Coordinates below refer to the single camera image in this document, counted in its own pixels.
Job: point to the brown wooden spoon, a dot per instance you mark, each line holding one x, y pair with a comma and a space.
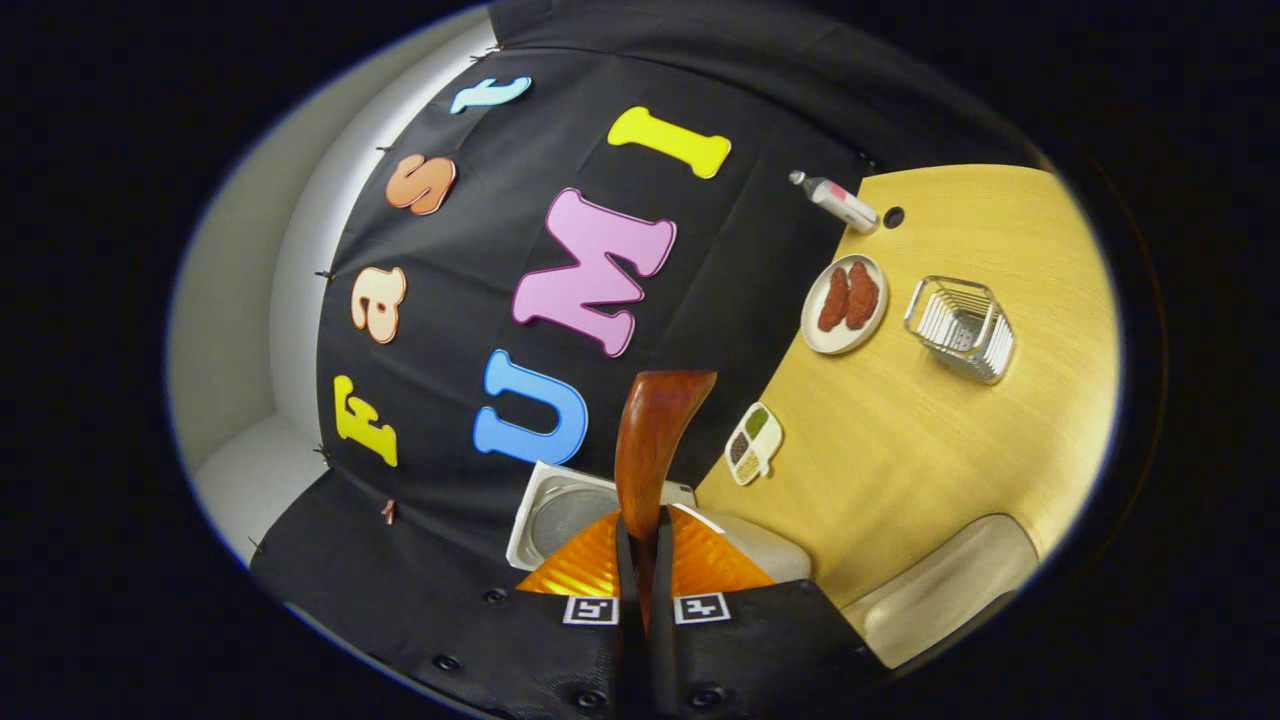
655, 440

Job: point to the black backdrop cloth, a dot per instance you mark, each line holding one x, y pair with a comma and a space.
470, 280

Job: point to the white divided bean dish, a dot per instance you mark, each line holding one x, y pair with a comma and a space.
752, 445

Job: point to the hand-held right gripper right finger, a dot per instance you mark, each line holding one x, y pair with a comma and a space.
662, 600

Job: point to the white round plate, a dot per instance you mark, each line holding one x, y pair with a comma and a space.
845, 342

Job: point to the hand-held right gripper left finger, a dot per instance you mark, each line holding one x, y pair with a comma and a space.
627, 600

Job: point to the red meat piece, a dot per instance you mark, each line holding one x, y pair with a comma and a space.
863, 295
833, 300

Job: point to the white rice cooker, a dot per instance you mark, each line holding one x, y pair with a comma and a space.
560, 520

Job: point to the plastic container of rice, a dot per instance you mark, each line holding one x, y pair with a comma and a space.
940, 600

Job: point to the small clear bottle pink label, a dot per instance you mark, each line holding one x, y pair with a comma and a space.
840, 203

